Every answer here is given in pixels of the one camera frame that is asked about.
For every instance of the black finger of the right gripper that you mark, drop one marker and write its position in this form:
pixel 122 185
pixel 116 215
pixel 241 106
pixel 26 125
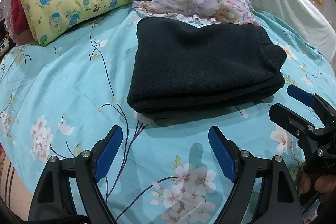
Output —
pixel 294 124

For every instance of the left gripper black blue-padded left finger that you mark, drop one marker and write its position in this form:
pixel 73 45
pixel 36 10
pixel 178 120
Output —
pixel 53 201

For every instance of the right hand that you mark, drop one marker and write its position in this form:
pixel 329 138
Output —
pixel 324 185

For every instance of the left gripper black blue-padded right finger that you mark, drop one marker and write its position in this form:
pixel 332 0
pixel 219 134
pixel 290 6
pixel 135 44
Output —
pixel 277 201

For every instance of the red fuzzy blanket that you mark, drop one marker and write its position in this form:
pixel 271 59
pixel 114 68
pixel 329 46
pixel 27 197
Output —
pixel 18 17

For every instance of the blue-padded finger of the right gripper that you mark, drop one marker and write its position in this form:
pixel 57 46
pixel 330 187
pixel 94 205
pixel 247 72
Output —
pixel 322 108

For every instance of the light blue floral bedsheet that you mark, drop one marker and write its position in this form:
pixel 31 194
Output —
pixel 59 100

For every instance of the black pants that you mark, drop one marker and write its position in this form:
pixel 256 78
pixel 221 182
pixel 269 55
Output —
pixel 180 67

